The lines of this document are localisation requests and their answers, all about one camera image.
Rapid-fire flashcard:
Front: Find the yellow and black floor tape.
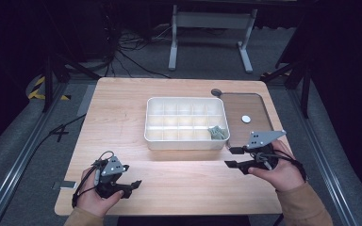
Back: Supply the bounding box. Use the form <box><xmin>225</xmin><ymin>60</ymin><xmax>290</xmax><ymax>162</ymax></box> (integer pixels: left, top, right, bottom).
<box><xmin>27</xmin><ymin>76</ymin><xmax>72</xmax><ymax>102</ymax></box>

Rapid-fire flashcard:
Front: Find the bundle of black floor cables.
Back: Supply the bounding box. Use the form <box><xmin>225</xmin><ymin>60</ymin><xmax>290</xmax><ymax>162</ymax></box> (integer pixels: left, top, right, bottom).
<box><xmin>105</xmin><ymin>26</ymin><xmax>173</xmax><ymax>80</ymax></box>

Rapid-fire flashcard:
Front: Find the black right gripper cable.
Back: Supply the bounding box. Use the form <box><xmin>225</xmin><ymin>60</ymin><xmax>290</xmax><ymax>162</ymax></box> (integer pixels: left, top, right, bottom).
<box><xmin>254</xmin><ymin>149</ymin><xmax>308</xmax><ymax>182</ymax></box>

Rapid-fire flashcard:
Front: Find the white divided storage box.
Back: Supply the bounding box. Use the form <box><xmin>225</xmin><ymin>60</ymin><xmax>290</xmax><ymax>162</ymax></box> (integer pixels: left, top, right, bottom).
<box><xmin>143</xmin><ymin>96</ymin><xmax>231</xmax><ymax>152</ymax></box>

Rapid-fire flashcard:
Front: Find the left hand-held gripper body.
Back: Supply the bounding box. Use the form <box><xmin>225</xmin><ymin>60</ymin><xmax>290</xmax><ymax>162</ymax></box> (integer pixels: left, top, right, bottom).
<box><xmin>93</xmin><ymin>155</ymin><xmax>132</xmax><ymax>200</ymax></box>

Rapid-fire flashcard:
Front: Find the white metal stand frame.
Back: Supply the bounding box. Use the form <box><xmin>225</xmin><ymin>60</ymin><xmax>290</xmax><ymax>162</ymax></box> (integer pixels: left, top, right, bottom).
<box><xmin>168</xmin><ymin>4</ymin><xmax>259</xmax><ymax>74</ymax></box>

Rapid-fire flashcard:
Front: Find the person's left hand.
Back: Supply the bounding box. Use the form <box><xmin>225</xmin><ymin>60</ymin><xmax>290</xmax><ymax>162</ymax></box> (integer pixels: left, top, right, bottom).
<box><xmin>75</xmin><ymin>167</ymin><xmax>124</xmax><ymax>218</ymax></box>

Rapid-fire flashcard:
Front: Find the brown inset panel with metal rim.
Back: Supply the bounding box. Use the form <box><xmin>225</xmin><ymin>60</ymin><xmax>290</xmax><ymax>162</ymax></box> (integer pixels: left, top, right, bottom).
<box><xmin>220</xmin><ymin>91</ymin><xmax>275</xmax><ymax>149</ymax></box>

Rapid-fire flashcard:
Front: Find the small silver bracket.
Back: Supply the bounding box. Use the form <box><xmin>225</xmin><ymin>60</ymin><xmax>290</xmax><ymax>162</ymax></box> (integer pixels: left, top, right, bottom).
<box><xmin>52</xmin><ymin>180</ymin><xmax>78</xmax><ymax>191</ymax></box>

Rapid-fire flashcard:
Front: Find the black floor cable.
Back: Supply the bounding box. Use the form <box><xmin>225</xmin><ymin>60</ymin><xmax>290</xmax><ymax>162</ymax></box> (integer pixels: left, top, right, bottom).
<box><xmin>24</xmin><ymin>114</ymin><xmax>88</xmax><ymax>166</ymax></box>

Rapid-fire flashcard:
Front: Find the black metal stand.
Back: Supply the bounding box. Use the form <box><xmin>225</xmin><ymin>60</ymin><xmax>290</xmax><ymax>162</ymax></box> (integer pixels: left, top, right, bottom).
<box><xmin>41</xmin><ymin>51</ymin><xmax>102</xmax><ymax>113</ymax></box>
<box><xmin>259</xmin><ymin>57</ymin><xmax>313</xmax><ymax>120</ymax></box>

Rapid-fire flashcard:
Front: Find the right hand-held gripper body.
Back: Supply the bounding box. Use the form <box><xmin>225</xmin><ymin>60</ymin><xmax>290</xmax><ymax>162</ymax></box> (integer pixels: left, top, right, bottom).
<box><xmin>238</xmin><ymin>129</ymin><xmax>288</xmax><ymax>176</ymax></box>

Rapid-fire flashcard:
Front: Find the aluminium floor rail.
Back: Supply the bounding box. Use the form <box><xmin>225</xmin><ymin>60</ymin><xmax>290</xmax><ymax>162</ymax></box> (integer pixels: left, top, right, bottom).
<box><xmin>287</xmin><ymin>89</ymin><xmax>360</xmax><ymax>226</ymax></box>
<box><xmin>0</xmin><ymin>81</ymin><xmax>70</xmax><ymax>226</ymax></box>

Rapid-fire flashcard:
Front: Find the small grey metal part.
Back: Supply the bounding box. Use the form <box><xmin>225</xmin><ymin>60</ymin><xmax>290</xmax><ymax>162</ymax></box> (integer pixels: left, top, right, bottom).
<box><xmin>207</xmin><ymin>125</ymin><xmax>229</xmax><ymax>141</ymax></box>

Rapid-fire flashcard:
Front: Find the person's right hand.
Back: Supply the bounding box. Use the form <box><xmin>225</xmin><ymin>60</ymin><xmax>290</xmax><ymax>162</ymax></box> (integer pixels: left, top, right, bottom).
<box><xmin>248</xmin><ymin>139</ymin><xmax>306</xmax><ymax>193</ymax></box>

